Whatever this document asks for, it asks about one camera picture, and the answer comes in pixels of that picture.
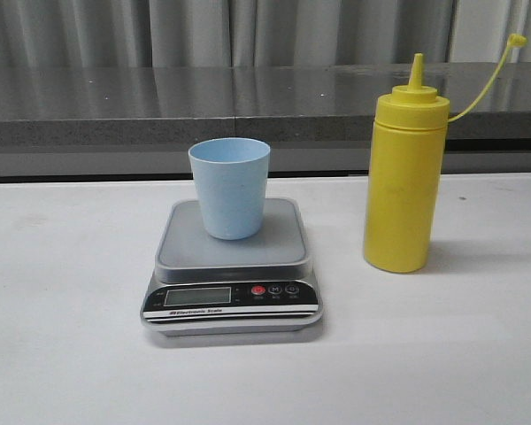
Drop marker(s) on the light blue plastic cup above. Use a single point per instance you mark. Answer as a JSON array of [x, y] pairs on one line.
[[230, 175]]

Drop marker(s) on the yellow squeeze bottle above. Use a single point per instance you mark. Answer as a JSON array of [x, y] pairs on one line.
[[409, 135]]

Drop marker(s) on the silver electronic kitchen scale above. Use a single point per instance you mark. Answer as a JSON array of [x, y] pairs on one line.
[[202, 285]]

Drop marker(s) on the grey stone counter ledge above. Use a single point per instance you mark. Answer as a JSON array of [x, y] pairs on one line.
[[311, 106]]

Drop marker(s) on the grey pleated curtain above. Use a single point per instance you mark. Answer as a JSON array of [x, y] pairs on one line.
[[256, 33]]

